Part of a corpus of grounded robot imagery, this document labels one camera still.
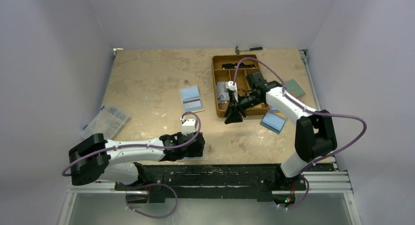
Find woven wicker tray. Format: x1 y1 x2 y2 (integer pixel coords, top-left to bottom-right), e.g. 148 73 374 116
212 54 260 118

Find blue card holder front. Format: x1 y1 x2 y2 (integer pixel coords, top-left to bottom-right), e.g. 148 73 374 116
260 112 287 134

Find beige snap card holder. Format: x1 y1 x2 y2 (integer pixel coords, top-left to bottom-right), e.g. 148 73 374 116
181 144 212 161

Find black front rail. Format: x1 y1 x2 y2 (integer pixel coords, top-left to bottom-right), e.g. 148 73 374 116
115 163 306 203

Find hammer with black handle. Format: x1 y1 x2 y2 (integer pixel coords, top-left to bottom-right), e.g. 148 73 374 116
235 46 263 55

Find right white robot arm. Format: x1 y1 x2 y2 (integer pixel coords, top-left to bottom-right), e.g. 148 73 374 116
225 71 337 179

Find open beige card holder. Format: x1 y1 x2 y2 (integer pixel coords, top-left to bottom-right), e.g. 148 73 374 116
179 80 205 113

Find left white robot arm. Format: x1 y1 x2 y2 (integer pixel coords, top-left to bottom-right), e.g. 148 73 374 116
62 132 206 186

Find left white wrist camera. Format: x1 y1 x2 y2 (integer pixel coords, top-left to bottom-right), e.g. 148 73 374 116
181 118 198 135

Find black object in tray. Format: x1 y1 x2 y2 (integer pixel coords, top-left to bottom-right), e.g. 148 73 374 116
222 63 255 69

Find green card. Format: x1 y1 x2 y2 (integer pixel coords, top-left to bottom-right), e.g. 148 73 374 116
285 79 305 98

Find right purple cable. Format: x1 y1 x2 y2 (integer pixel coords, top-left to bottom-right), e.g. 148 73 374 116
232 57 368 211

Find silver cards in tray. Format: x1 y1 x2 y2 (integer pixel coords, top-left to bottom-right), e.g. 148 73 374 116
216 82 230 104

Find clear plastic screw box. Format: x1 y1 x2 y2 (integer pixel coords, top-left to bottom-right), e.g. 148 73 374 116
80 103 131 139

